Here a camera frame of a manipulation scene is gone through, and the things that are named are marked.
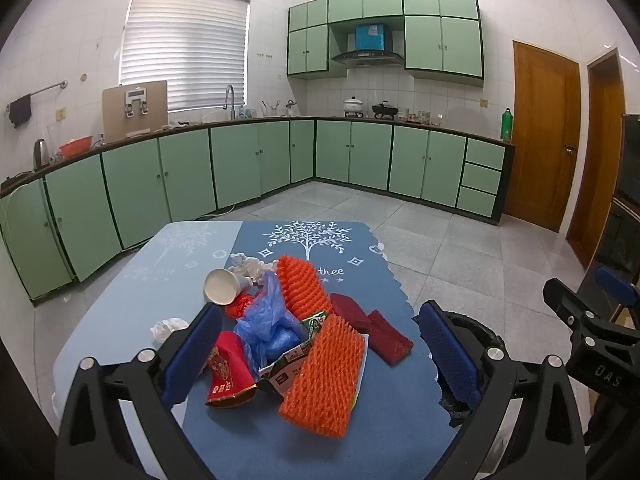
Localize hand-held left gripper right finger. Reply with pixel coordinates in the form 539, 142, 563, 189
417, 300, 586, 480

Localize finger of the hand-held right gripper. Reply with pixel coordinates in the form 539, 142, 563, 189
542, 277, 608, 356
595, 266, 640, 328

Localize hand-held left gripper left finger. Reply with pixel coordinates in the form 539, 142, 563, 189
55, 302, 223, 480

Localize blue plastic bag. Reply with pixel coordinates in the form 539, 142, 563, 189
234, 272, 307, 368

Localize orange foam net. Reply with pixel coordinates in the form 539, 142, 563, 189
276, 255, 332, 322
277, 314, 366, 440

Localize crumpled white tissue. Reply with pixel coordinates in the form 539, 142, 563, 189
150, 316, 190, 345

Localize red paper cup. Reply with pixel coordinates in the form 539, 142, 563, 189
205, 331, 258, 408

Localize red plastic wrapper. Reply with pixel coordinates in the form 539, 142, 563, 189
226, 292, 256, 320

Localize white paper cup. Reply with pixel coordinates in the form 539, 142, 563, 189
202, 267, 256, 307

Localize green snack wrapper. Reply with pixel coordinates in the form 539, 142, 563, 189
257, 310, 368, 401

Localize dark glass cabinet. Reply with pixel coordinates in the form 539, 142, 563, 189
590, 114, 640, 311

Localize white crumpled wrapper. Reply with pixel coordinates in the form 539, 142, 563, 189
229, 252, 281, 283

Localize wooden door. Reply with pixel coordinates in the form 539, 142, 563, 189
504, 40, 582, 233
566, 49, 628, 271

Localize blue tree print tablecloth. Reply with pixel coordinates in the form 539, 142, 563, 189
52, 220, 471, 480

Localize green base cabinets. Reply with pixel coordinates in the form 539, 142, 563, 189
0, 117, 516, 301

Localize red plastic basin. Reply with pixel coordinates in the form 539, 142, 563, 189
58, 136, 94, 158

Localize brown cardboard box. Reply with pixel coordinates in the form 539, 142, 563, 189
102, 80, 169, 143

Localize dark towel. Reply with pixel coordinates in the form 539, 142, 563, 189
8, 94, 32, 128

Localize white window blind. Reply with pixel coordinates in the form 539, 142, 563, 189
119, 0, 251, 113

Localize range hood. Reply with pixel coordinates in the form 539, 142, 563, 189
331, 50, 405, 68

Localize blue box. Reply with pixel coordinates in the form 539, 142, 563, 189
355, 23, 388, 53

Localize green wall cabinets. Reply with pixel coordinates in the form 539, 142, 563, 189
286, 0, 486, 81

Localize steel towel rail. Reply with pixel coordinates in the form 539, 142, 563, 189
6, 80, 68, 111

